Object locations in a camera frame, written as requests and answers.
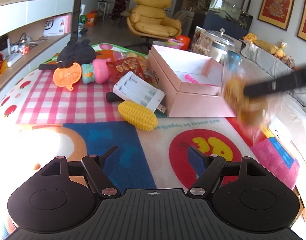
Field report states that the packaged waffle biscuit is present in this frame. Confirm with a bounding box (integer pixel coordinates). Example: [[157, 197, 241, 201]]
[[223, 76, 268, 126]]

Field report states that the yellow corn toy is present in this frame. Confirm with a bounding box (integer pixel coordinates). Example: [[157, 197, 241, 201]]
[[118, 101, 158, 131]]

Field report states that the orange pumpkin toy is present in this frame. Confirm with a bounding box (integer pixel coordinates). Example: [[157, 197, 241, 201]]
[[53, 62, 82, 91]]

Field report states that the pink and teal toy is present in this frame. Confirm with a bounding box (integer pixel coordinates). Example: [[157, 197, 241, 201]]
[[81, 58, 111, 84]]

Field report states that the red snack bag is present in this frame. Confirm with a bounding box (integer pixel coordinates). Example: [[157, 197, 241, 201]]
[[106, 57, 145, 83]]

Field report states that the black plush toy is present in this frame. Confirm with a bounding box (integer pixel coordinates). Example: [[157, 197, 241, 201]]
[[57, 39, 96, 68]]

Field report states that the grey sofa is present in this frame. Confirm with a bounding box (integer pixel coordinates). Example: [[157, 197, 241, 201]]
[[228, 43, 306, 128]]

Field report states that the yellow plush duck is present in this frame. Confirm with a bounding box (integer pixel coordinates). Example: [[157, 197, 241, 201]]
[[274, 41, 287, 59]]

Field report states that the yellow plush bear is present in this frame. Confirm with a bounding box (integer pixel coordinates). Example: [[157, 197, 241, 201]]
[[242, 33, 278, 55]]

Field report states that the teal thermos bottle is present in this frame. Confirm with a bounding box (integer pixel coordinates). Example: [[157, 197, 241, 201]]
[[227, 50, 242, 73]]

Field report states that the black remote control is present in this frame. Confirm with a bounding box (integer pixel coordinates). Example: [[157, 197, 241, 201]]
[[106, 92, 123, 103]]

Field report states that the large glass nut jar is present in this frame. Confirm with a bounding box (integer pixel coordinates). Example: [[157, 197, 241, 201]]
[[191, 27, 235, 62]]

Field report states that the white battery charger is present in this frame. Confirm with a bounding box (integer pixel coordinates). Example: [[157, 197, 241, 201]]
[[113, 71, 166, 113]]

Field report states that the pink cardboard box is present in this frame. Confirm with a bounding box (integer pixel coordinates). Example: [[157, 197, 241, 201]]
[[148, 45, 235, 118]]

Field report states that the pink plastic stick toy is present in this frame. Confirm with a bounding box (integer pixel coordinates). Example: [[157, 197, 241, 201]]
[[185, 74, 199, 84]]

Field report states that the glass fish tank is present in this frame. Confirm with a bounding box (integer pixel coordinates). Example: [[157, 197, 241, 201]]
[[197, 0, 253, 31]]

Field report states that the orange plastic container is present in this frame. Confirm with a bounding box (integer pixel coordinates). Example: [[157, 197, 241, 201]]
[[176, 35, 190, 51]]

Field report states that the pink toy bucket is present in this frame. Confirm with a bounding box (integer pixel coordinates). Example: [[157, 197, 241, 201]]
[[165, 38, 184, 49]]

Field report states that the white power strip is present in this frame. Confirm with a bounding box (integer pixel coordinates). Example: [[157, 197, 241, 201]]
[[6, 53, 22, 67]]

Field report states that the white SF envelope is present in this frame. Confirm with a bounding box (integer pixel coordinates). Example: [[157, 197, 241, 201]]
[[43, 15, 71, 37]]

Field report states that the orange bag on floor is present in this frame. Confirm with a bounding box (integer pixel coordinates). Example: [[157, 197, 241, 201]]
[[86, 10, 98, 26]]

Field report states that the yellow lounge chair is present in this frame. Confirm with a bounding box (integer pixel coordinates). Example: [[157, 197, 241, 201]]
[[126, 0, 182, 40]]

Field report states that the black router box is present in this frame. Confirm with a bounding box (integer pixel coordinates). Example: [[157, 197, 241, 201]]
[[0, 34, 11, 57]]

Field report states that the wooden wall shelf unit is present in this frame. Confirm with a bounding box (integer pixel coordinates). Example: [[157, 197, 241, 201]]
[[0, 0, 75, 100]]

